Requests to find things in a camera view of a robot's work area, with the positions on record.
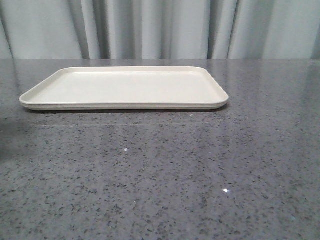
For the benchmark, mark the cream rectangular plastic tray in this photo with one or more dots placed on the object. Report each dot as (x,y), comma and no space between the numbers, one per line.
(126,88)

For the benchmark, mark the pale grey-green curtain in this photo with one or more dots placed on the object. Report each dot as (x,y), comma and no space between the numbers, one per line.
(160,29)

